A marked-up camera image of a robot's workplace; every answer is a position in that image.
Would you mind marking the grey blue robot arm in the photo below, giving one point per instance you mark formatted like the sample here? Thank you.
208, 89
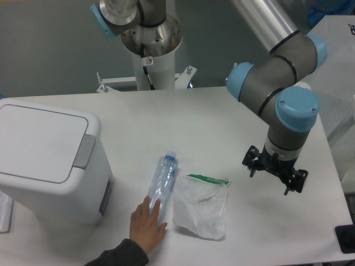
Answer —
271, 91

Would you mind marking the black device at table edge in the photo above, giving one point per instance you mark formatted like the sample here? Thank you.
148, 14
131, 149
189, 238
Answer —
345, 237

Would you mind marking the blue object top right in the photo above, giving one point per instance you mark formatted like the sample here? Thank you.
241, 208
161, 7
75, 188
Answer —
315, 15

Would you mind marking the crumpled clear plastic bag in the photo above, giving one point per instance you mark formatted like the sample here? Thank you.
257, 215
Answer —
200, 205

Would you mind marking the clear plastic water bottle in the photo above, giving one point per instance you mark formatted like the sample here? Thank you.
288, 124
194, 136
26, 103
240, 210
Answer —
162, 183

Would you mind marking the person's bare hand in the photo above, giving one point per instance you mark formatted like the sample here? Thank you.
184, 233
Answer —
144, 228

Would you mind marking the white trash can lid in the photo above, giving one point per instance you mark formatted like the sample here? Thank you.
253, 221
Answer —
38, 144

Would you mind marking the white bracket frame with bolts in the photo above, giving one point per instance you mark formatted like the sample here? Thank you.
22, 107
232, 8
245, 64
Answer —
181, 81

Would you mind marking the dark sleeved forearm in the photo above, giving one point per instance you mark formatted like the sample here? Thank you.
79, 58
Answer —
126, 253

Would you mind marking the white paper under bin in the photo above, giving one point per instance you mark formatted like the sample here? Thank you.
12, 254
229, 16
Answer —
6, 212

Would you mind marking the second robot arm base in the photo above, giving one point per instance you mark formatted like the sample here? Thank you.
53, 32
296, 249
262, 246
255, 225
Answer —
144, 27

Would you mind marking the white mounting pedestal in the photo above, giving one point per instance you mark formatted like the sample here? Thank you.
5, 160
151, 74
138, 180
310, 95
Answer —
154, 72

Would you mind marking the white trash can body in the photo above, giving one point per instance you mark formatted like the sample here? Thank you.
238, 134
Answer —
83, 196

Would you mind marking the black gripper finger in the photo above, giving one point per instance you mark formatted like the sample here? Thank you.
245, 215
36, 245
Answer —
295, 180
252, 160

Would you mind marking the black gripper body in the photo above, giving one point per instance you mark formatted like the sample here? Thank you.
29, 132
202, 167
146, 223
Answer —
273, 165

